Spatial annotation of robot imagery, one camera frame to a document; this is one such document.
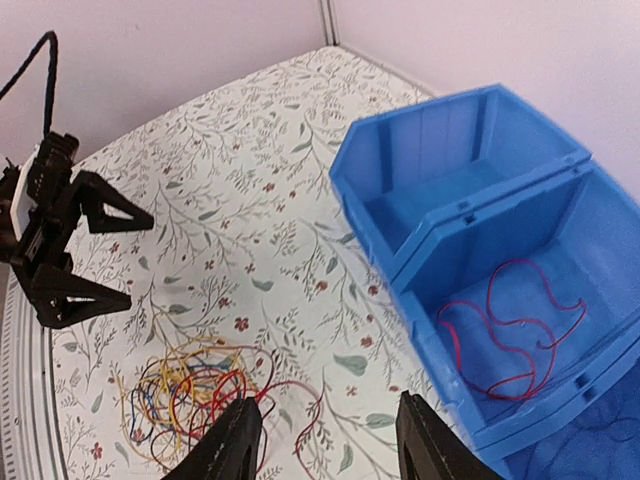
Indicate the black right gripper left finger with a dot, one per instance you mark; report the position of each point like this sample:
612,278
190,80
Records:
228,450

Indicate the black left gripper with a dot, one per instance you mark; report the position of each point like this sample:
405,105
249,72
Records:
60,297

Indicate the aluminium frame post left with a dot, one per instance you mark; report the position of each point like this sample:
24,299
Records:
329,22

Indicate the blue three-compartment plastic bin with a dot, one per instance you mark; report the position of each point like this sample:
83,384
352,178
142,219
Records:
513,260

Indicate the aluminium front rail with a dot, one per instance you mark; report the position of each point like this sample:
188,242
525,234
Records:
30,435

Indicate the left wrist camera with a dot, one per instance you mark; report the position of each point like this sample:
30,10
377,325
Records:
22,204

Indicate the floral patterned tablecloth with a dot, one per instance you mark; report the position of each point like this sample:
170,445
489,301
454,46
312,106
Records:
250,283

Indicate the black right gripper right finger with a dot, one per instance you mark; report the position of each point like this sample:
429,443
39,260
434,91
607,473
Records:
428,448

